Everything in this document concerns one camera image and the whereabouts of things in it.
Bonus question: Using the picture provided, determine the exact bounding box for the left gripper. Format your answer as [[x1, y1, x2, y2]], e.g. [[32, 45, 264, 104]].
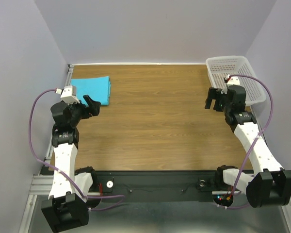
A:
[[65, 95, 100, 127]]

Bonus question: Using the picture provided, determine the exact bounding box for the turquoise t-shirt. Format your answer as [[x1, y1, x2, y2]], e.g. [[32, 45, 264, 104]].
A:
[[70, 76, 111, 106]]

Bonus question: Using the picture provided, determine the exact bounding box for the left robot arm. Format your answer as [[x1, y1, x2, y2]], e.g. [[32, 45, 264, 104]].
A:
[[41, 95, 100, 233]]

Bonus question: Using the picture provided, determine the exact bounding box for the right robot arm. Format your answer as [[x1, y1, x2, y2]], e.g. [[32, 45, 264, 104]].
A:
[[205, 85, 291, 208]]

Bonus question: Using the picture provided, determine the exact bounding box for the white plastic basket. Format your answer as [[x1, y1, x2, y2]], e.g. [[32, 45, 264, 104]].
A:
[[205, 55, 267, 107]]

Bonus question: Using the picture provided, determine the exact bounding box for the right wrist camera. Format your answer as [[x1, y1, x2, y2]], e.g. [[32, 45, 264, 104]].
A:
[[221, 75, 240, 94]]

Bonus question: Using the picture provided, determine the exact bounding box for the left aluminium side rail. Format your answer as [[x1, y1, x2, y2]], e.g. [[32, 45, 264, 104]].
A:
[[44, 64, 75, 167]]

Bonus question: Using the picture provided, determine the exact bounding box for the aluminium frame rail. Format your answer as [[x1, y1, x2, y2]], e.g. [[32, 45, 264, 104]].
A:
[[30, 172, 291, 195]]

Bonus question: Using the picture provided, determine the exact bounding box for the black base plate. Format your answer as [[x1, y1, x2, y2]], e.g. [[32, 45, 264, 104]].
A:
[[89, 170, 231, 202]]

